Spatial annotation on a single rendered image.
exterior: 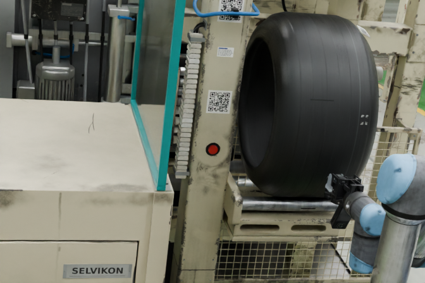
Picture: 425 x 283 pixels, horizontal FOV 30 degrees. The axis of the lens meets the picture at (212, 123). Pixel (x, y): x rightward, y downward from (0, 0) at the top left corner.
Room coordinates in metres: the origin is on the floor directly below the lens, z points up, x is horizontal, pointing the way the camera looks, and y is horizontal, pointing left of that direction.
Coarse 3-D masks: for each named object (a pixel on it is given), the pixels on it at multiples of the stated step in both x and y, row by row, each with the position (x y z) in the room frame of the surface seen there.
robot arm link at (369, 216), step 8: (360, 200) 1.95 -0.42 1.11; (368, 200) 1.94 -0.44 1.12; (352, 208) 1.95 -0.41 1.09; (360, 208) 1.91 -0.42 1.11; (368, 208) 1.90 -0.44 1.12; (376, 208) 1.89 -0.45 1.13; (352, 216) 1.94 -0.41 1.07; (360, 216) 1.89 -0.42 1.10; (368, 216) 1.87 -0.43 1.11; (376, 216) 1.87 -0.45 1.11; (384, 216) 1.87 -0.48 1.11; (360, 224) 1.88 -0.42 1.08; (368, 224) 1.86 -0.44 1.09; (376, 224) 1.87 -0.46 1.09; (360, 232) 1.89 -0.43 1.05; (368, 232) 1.86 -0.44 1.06; (376, 232) 1.87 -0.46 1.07
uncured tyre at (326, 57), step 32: (256, 32) 2.54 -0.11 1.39; (288, 32) 2.34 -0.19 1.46; (320, 32) 2.35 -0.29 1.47; (352, 32) 2.38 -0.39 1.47; (256, 64) 2.70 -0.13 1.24; (288, 64) 2.24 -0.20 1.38; (320, 64) 2.24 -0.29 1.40; (352, 64) 2.27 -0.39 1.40; (256, 96) 2.71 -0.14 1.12; (288, 96) 2.19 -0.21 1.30; (320, 96) 2.19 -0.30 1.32; (352, 96) 2.21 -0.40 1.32; (256, 128) 2.66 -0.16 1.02; (288, 128) 2.17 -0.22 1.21; (320, 128) 2.16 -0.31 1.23; (352, 128) 2.19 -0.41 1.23; (256, 160) 2.55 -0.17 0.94; (288, 160) 2.17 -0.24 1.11; (320, 160) 2.17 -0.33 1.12; (352, 160) 2.20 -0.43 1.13; (288, 192) 2.24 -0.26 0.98; (320, 192) 2.26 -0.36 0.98
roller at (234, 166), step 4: (232, 160) 2.56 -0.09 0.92; (236, 160) 2.57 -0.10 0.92; (240, 160) 2.57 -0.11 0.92; (232, 164) 2.54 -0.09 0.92; (236, 164) 2.55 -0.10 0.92; (240, 164) 2.55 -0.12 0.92; (232, 168) 2.54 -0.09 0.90; (236, 168) 2.54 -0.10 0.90; (240, 168) 2.54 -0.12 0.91; (232, 172) 2.54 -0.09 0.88; (236, 172) 2.55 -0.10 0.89; (240, 172) 2.55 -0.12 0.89; (244, 172) 2.55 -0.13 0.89
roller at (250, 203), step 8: (248, 200) 2.27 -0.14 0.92; (256, 200) 2.28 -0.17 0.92; (264, 200) 2.28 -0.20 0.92; (272, 200) 2.29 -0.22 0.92; (280, 200) 2.30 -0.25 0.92; (288, 200) 2.30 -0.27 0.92; (296, 200) 2.31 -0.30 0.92; (304, 200) 2.32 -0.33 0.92; (312, 200) 2.33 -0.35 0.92; (320, 200) 2.33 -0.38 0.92; (328, 200) 2.34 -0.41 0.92; (248, 208) 2.26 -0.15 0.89; (256, 208) 2.27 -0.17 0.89; (264, 208) 2.28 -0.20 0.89; (272, 208) 2.28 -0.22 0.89; (280, 208) 2.29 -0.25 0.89; (288, 208) 2.30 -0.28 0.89; (296, 208) 2.30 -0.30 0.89; (304, 208) 2.31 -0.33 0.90; (312, 208) 2.31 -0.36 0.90; (320, 208) 2.32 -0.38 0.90; (328, 208) 2.33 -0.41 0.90; (336, 208) 2.33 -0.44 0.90
